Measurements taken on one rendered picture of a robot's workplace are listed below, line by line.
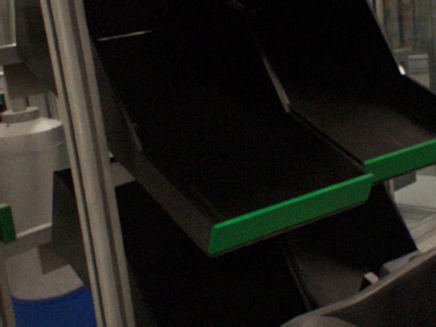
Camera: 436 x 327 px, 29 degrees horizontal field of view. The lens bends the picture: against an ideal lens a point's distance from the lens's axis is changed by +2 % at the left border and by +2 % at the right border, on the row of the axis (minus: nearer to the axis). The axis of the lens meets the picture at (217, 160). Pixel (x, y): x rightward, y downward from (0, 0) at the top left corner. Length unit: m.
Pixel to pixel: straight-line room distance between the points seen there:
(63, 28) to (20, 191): 0.86
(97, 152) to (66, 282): 0.88
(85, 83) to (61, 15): 0.05
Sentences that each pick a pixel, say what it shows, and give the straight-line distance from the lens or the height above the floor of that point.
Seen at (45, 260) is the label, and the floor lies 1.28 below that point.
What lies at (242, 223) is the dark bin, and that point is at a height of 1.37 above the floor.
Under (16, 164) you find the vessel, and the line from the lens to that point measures 1.38.
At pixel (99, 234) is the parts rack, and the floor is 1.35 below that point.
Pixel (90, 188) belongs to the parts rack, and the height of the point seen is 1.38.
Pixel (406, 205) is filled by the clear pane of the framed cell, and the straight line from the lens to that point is 1.89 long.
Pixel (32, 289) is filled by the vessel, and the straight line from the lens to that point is 1.44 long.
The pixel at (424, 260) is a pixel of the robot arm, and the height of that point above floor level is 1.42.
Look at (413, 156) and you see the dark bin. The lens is 0.64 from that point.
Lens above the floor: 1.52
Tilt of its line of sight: 13 degrees down
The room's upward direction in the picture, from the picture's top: 7 degrees counter-clockwise
